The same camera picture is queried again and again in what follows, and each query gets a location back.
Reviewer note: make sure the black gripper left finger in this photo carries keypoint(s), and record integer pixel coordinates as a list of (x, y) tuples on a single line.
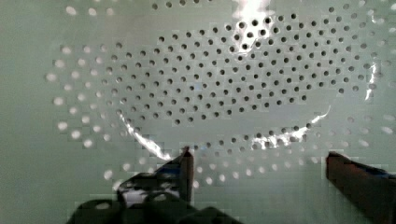
[(174, 177)]

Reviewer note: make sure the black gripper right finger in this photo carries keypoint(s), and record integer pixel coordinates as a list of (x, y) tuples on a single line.
[(371, 190)]

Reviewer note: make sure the green plastic strainer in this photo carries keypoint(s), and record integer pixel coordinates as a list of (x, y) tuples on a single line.
[(260, 91)]

